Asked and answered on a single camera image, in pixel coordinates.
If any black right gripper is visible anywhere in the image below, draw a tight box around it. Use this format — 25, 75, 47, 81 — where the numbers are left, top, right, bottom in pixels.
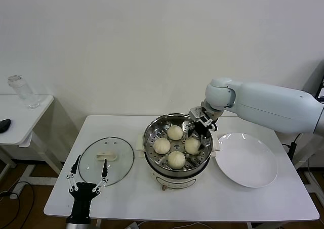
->
181, 120, 213, 149

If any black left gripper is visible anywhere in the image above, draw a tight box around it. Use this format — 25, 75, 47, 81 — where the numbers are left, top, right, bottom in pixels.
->
65, 155, 109, 218

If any white steamed baozi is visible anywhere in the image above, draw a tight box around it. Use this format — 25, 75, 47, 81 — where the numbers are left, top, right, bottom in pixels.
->
168, 150, 186, 170
153, 138, 172, 155
167, 125, 184, 141
184, 138, 203, 156

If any glass lid with cream handle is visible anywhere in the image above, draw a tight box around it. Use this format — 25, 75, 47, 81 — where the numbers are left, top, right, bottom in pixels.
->
78, 137, 135, 188

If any perforated stainless steel steamer basket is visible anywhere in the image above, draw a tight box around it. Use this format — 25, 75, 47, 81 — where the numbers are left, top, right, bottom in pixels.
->
143, 114, 213, 177

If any white electric cooker pot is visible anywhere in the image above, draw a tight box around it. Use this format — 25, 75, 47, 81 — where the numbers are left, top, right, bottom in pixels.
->
135, 134, 221, 191

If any white round plate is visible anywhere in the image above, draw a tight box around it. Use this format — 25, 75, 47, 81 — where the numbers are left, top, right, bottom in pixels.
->
215, 132, 279, 189

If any black computer mouse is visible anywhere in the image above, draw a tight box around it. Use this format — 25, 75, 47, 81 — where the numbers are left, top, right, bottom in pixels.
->
0, 119, 12, 134

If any clear plastic water bottle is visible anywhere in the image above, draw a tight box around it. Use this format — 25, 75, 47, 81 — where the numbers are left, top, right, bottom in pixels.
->
8, 75, 42, 110

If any white side table with laptop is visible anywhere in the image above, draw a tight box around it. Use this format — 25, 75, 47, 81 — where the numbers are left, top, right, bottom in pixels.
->
291, 127, 324, 204

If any dark laptop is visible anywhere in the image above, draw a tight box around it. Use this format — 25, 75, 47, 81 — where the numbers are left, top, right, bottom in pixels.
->
316, 78, 324, 100

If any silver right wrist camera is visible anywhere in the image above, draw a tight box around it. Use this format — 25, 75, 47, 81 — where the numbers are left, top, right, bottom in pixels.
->
189, 107, 213, 126

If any black floor cable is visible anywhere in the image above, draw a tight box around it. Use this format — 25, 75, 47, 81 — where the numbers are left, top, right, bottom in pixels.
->
0, 180, 35, 229

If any black cable with adapter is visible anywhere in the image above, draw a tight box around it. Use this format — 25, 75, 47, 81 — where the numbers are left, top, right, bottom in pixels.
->
281, 132, 304, 164

